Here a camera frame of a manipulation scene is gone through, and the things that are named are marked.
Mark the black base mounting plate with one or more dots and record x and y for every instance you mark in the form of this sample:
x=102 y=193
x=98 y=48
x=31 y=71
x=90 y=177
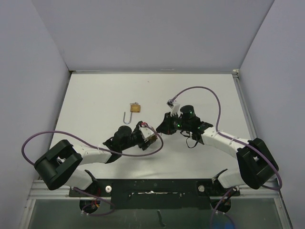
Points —
x=154 y=194

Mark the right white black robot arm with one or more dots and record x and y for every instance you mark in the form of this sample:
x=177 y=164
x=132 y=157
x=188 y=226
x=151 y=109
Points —
x=256 y=165

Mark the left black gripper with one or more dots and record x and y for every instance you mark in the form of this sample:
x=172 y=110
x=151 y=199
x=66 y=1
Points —
x=143 y=144

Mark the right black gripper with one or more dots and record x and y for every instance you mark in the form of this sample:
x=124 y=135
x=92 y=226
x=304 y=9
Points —
x=166 y=127

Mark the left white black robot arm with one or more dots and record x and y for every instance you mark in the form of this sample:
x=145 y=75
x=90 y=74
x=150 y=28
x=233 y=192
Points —
x=58 y=166

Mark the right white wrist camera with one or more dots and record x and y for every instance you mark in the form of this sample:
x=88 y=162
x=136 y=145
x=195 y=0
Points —
x=174 y=107

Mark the aluminium frame rail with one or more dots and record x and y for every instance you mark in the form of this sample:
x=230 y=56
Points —
x=279 y=201

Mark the brass padlock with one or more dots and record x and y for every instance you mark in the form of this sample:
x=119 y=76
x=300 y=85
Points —
x=134 y=108
x=153 y=138

